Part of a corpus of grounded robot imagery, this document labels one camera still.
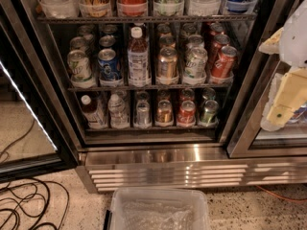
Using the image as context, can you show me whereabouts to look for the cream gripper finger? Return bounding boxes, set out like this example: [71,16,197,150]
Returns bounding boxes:
[267,67,307,127]
[258,27,284,55]

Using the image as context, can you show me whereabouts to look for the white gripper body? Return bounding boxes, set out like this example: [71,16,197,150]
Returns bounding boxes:
[279,0,307,68]

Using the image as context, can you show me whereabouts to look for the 7up can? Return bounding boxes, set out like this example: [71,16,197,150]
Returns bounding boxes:
[70,36,90,55]
[67,50,96,88]

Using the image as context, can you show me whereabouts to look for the red coke can front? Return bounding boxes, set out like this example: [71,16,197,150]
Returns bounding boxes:
[210,46,237,83]

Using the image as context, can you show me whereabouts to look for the white green can middle shelf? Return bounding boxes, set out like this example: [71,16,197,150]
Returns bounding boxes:
[183,47,208,84]

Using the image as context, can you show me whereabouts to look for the green can bottom shelf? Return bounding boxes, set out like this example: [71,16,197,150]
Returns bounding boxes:
[199,100,219,127]

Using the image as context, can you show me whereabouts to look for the gold can middle shelf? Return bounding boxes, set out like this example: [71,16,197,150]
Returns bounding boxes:
[156,47,178,85]

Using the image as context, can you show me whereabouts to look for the gold can shelf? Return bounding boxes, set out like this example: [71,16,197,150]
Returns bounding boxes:
[156,47,178,85]
[155,100,174,127]

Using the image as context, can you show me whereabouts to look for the red can bottom shelf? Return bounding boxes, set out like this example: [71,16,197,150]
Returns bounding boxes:
[177,101,196,127]

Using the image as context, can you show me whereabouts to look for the red can shelf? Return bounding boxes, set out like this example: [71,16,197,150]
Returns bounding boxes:
[177,101,196,127]
[118,0,147,16]

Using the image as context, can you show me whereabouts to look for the gold can bottom shelf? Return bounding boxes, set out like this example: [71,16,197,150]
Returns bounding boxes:
[155,100,174,127]

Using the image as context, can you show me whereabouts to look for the brown tea bottle middle shelf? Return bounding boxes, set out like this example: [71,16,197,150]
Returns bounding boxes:
[128,26,150,87]

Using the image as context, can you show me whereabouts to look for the red can top shelf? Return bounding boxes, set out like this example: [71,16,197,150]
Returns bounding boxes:
[118,0,147,16]

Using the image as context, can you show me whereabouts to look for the silver can bottom shelf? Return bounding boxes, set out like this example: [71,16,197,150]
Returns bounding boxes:
[134,101,152,128]

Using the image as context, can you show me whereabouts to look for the blue pepsi can front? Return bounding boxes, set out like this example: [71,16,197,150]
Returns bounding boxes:
[98,48,124,87]

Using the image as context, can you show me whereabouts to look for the water bottle bottom shelf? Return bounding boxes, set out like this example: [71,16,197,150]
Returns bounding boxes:
[107,94,129,128]

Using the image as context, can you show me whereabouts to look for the brown bottle bottom shelf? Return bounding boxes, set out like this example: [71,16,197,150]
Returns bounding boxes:
[81,95,106,129]

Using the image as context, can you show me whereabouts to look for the stainless fridge vent grille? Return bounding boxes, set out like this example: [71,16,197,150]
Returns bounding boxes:
[76,145,307,194]

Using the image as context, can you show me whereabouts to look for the open fridge glass door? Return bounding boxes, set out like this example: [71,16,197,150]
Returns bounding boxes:
[0,0,79,182]

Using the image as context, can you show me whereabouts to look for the clear plastic bin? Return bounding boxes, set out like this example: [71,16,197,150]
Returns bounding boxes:
[104,187,211,230]

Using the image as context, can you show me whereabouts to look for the orange cable on floor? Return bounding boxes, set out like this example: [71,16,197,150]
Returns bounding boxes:
[255,185,307,204]

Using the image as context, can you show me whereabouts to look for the black cables on floor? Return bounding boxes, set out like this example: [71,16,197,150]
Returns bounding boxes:
[0,118,71,230]

